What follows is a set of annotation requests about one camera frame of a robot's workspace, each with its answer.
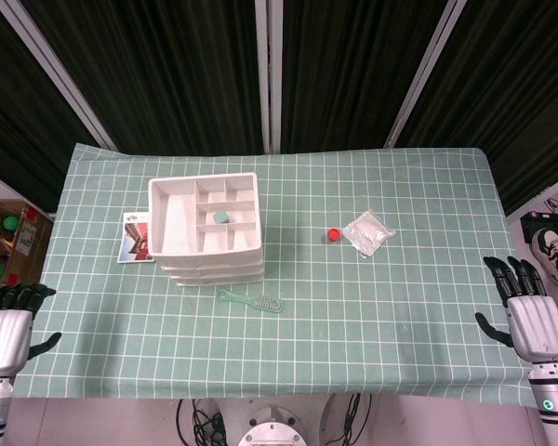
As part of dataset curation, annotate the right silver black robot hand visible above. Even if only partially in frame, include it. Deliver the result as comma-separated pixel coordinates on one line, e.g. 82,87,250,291
474,256,558,366

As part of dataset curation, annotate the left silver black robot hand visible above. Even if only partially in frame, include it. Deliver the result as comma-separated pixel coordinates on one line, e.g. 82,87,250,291
0,282,62,376

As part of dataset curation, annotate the large clear plastic drawer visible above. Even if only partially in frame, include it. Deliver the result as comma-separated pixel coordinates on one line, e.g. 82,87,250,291
167,271,266,287

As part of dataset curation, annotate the round robot base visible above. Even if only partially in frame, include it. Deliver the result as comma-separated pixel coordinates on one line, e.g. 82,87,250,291
237,406,308,446

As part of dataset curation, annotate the cardboard box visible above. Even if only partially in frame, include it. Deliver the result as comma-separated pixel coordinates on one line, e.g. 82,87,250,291
0,199,55,296

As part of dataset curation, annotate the white drawer organizer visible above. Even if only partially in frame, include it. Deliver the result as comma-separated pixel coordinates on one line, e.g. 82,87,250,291
147,172,266,287

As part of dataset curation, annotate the small clear plastic drawer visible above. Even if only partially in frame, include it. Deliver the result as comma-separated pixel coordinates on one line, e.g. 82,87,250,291
157,254,265,273

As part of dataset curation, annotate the white black sneaker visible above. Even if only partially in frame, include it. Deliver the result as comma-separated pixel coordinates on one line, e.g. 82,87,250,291
532,228,558,290

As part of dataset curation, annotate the photo postcard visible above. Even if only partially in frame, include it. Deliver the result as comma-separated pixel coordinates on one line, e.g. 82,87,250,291
116,212,155,264

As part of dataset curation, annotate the green checked tablecloth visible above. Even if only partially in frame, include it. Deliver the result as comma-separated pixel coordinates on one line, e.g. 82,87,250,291
11,142,536,405

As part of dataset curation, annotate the clear bag with white pad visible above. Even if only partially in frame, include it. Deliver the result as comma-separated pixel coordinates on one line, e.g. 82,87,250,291
341,209,397,259

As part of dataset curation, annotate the black curtain panel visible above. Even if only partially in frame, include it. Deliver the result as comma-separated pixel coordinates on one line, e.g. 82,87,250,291
281,0,448,153
397,0,558,216
0,0,99,213
20,0,267,154

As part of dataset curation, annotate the green plastic comb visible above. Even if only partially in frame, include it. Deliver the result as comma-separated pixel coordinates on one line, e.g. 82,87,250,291
217,288,286,313

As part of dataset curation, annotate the black cable bundle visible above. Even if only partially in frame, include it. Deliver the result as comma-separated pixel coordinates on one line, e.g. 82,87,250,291
176,398,229,446
323,394,374,446

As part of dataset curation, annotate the white frame post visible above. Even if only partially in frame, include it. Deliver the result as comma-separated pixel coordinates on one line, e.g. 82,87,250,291
255,0,284,154
0,0,118,151
384,0,467,149

